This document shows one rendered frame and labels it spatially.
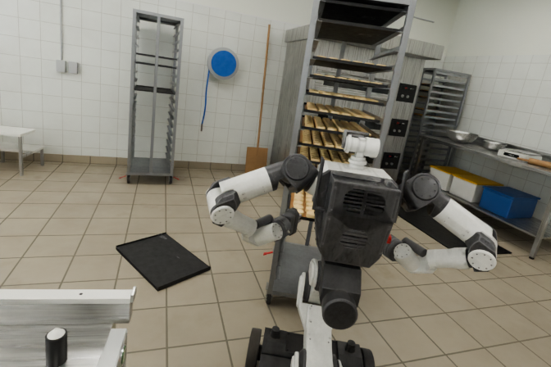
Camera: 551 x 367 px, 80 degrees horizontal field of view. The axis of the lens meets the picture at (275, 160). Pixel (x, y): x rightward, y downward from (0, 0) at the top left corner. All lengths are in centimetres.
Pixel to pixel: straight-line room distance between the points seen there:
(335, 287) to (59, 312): 77
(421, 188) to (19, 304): 106
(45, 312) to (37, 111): 405
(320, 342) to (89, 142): 384
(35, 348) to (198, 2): 417
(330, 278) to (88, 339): 72
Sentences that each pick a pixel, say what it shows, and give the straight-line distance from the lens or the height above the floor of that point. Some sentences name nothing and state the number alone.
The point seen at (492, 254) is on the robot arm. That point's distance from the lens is 126.
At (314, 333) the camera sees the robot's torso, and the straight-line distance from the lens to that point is 156.
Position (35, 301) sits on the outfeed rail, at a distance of 82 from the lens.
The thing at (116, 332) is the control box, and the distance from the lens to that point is 80.
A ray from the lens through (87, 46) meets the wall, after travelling 459.
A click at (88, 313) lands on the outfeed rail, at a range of 81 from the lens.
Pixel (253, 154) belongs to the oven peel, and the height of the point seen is 32.
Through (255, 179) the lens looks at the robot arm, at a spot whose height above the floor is 103.
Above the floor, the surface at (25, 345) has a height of 84.
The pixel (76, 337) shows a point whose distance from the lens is 81.
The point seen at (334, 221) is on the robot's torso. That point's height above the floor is 98.
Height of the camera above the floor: 137
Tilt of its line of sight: 14 degrees down
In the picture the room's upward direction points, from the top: 8 degrees clockwise
